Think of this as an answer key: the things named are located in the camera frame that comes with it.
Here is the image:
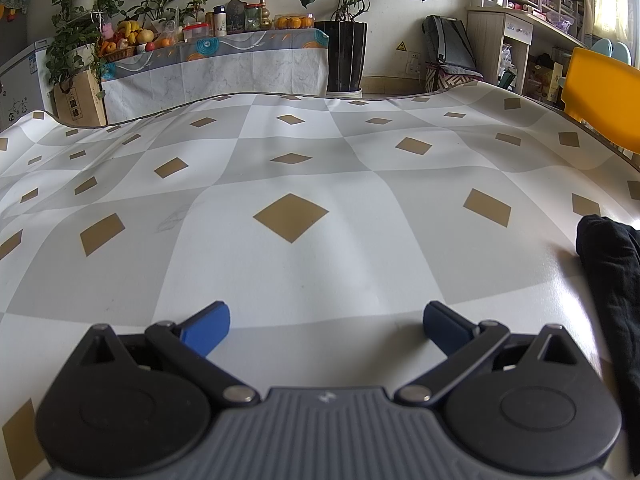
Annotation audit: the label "trailing pothos plant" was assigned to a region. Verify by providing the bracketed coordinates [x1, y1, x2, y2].
[45, 0, 126, 91]

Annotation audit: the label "yellow plastic chair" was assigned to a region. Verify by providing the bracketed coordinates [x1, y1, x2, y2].
[560, 46, 640, 156]

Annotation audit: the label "white chest freezer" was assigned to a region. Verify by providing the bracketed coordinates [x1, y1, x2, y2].
[0, 37, 56, 133]

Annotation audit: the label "grey backpack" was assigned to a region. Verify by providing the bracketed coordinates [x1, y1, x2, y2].
[421, 15, 485, 81]

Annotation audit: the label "white desk with shelves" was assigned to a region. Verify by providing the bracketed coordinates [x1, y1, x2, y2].
[466, 0, 598, 106]

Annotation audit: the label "black cloth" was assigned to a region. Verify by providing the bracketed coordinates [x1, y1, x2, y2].
[575, 214, 640, 476]

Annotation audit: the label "clear box of oranges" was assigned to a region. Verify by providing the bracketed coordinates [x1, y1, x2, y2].
[274, 12, 317, 30]

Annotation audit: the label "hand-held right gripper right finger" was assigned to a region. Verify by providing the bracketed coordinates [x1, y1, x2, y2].
[392, 301, 581, 408]

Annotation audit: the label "basket of fruit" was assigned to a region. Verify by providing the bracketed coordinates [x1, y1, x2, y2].
[97, 20, 156, 63]

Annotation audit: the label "leafy potted plant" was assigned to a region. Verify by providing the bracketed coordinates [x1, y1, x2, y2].
[125, 0, 216, 31]

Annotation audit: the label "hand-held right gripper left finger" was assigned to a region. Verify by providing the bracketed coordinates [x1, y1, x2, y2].
[75, 301, 261, 408]

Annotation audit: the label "brown cardboard box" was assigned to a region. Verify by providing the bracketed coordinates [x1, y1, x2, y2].
[52, 69, 108, 128]

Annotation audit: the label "light blue stools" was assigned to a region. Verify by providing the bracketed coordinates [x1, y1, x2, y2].
[590, 37, 633, 68]

